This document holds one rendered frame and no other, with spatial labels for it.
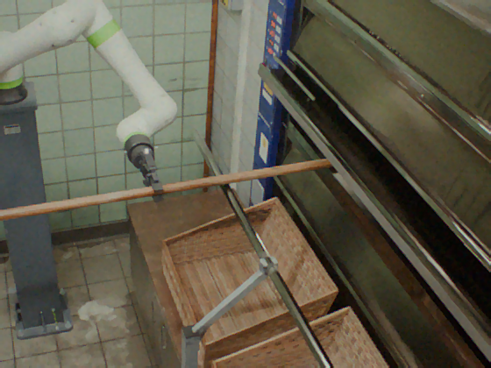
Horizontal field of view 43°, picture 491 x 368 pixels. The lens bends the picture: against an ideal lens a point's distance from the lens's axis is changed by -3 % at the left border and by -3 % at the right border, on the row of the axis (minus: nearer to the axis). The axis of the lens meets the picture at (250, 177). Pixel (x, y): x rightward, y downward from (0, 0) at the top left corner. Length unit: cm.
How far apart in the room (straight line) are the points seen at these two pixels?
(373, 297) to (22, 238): 151
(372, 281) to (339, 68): 67
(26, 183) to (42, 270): 47
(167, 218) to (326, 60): 113
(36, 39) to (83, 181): 147
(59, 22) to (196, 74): 134
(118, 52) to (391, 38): 92
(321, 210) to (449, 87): 89
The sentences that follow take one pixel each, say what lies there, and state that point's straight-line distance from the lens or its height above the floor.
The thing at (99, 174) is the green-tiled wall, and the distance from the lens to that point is 342.
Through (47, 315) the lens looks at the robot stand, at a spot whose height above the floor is 9.
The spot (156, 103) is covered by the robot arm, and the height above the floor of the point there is 131.
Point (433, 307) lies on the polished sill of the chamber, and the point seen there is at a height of 117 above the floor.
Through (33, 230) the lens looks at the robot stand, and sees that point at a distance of 281.
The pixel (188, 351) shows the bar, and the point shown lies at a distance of 193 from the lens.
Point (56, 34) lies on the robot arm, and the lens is 204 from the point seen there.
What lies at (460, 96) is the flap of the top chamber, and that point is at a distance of 152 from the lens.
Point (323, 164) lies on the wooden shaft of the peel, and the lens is 216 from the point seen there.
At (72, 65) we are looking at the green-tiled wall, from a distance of 310.
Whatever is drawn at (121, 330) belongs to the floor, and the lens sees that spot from 317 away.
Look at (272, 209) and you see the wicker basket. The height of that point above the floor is 80.
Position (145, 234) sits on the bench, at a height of 58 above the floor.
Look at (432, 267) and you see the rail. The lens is 149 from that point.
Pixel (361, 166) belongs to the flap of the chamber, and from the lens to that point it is 181.
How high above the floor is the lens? 237
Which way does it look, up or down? 35 degrees down
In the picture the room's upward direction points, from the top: 5 degrees clockwise
